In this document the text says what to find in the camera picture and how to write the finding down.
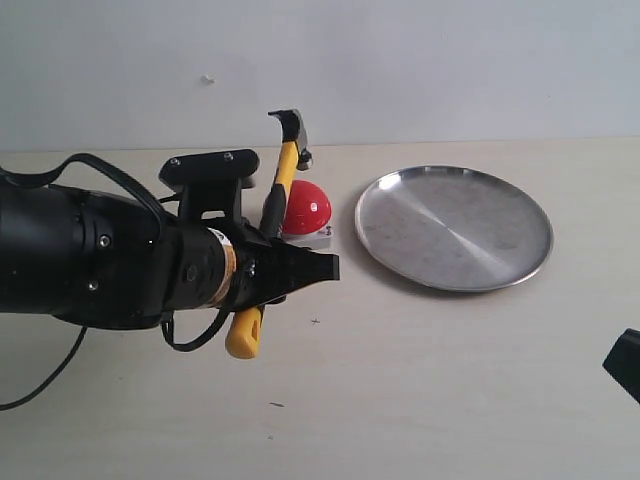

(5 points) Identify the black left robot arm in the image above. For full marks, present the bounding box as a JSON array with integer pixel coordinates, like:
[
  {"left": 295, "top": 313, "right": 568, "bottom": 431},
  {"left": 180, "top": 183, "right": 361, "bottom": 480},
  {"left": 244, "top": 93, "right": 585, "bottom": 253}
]
[{"left": 1, "top": 180, "right": 340, "bottom": 330}]

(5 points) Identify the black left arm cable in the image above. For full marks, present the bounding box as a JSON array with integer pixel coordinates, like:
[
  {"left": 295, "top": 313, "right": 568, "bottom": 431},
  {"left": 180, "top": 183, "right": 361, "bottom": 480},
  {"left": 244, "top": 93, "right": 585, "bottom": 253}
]
[{"left": 0, "top": 152, "right": 236, "bottom": 412}]

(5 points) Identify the yellow black claw hammer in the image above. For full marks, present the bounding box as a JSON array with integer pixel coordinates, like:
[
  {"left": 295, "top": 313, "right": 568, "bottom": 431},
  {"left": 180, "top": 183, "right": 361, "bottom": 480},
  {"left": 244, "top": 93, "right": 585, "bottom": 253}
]
[{"left": 225, "top": 108, "right": 312, "bottom": 360}]

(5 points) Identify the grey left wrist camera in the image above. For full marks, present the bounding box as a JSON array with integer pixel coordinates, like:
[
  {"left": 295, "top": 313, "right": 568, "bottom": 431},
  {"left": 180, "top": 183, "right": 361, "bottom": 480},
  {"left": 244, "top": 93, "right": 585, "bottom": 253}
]
[{"left": 158, "top": 149, "right": 260, "bottom": 223}]

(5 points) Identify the red dome push button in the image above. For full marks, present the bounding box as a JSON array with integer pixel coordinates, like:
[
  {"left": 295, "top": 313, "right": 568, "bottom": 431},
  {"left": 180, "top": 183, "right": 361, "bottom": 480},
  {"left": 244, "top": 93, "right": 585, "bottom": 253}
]
[{"left": 258, "top": 180, "right": 332, "bottom": 252}]

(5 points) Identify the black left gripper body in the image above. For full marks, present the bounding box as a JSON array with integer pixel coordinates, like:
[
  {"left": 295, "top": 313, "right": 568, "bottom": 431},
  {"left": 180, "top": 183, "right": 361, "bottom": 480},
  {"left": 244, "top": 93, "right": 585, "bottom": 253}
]
[{"left": 219, "top": 224, "right": 287, "bottom": 313}]

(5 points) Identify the round stainless steel plate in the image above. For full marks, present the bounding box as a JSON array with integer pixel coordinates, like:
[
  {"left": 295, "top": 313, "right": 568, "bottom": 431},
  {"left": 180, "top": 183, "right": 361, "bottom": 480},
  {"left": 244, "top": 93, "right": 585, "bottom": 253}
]
[{"left": 354, "top": 165, "right": 554, "bottom": 294}]

